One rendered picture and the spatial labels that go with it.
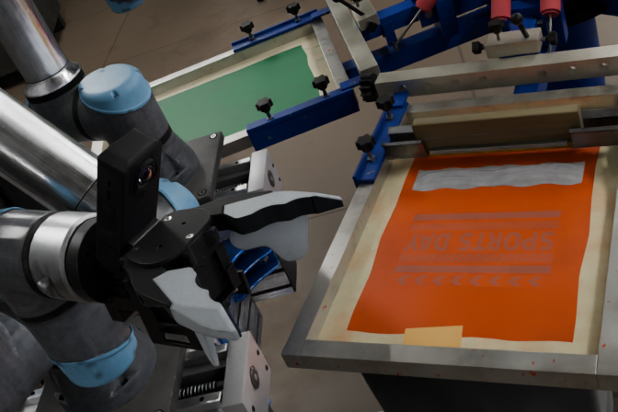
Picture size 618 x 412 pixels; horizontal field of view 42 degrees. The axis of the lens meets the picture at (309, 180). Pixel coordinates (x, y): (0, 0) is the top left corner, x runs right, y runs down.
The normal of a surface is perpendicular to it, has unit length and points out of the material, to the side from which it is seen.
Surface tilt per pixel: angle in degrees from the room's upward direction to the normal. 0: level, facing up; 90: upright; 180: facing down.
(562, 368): 0
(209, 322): 34
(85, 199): 61
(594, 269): 0
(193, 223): 8
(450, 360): 0
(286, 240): 87
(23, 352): 71
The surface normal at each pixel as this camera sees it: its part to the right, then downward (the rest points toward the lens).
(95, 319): 0.83, 0.03
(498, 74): -0.34, 0.64
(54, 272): -0.52, 0.21
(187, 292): -0.27, -0.85
